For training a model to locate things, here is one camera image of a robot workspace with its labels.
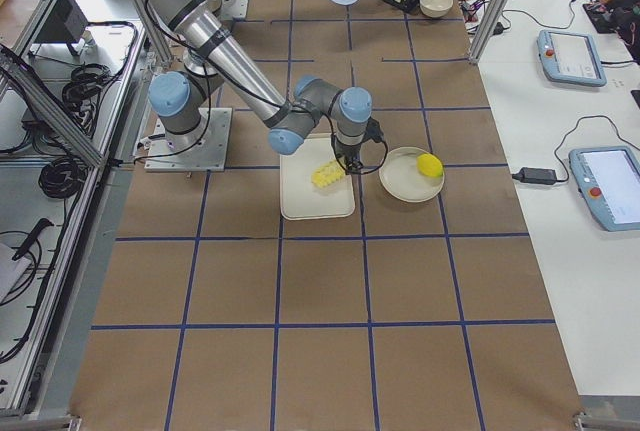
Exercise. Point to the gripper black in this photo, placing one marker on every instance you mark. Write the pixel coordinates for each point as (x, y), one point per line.
(346, 155)

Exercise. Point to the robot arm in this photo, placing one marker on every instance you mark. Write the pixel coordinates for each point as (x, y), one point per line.
(289, 122)

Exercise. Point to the cream round plate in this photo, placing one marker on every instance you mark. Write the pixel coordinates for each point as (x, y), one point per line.
(400, 177)

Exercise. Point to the white rectangular tray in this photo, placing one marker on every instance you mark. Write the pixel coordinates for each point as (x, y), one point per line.
(299, 198)

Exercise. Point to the yellow lemon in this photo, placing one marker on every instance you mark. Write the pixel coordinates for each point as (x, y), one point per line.
(429, 165)

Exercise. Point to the cream bowl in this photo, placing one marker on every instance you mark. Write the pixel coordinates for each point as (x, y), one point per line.
(435, 8)

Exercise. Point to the black power adapter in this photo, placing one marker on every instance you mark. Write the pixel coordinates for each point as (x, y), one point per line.
(543, 176)

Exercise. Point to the blue teach pendant far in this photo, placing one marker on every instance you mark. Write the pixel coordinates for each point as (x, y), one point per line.
(570, 58)

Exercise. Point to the blue teach pendant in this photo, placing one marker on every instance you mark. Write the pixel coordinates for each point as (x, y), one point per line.
(608, 180)
(570, 58)

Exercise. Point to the blue teach pendant near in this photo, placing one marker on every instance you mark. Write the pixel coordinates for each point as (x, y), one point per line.
(608, 180)

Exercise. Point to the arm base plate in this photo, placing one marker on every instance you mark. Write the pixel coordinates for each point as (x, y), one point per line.
(234, 10)
(203, 149)

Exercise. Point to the aluminium frame post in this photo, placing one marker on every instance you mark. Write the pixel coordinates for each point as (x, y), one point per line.
(485, 30)

